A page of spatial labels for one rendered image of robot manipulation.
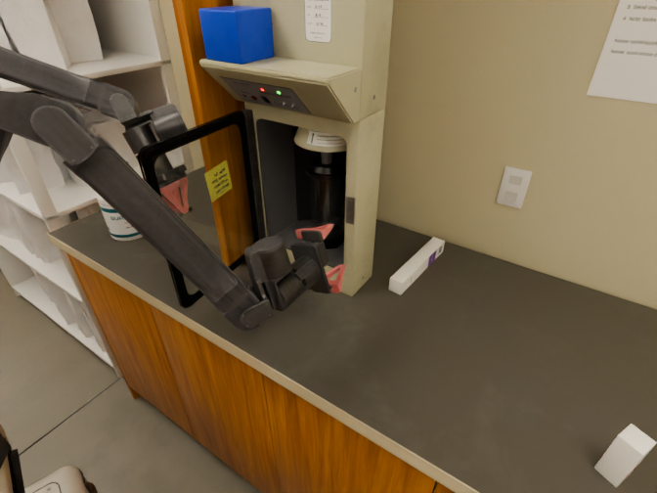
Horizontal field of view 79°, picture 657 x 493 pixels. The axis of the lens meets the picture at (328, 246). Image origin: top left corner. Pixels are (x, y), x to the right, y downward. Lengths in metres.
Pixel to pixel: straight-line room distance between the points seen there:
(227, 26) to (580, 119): 0.83
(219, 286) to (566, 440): 0.69
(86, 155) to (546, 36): 0.98
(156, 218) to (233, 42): 0.40
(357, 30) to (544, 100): 0.54
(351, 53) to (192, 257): 0.47
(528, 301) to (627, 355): 0.23
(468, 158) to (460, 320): 0.47
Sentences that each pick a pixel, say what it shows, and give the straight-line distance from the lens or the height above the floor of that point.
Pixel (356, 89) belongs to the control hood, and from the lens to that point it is 0.80.
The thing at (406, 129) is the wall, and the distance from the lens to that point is 1.29.
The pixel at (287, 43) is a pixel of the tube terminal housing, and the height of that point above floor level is 1.54.
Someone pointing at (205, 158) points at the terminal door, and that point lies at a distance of 0.94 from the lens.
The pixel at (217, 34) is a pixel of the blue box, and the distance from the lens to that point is 0.89.
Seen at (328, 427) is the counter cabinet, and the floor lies 0.79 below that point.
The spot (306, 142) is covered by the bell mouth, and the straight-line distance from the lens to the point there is 0.96.
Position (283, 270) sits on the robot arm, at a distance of 0.68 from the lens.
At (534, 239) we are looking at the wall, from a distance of 1.30.
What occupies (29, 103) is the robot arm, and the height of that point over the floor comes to 1.53.
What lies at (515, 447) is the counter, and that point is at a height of 0.94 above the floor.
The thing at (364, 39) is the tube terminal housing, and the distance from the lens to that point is 0.81.
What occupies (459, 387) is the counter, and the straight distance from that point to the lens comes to 0.93.
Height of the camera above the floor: 1.66
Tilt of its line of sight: 35 degrees down
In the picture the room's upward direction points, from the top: straight up
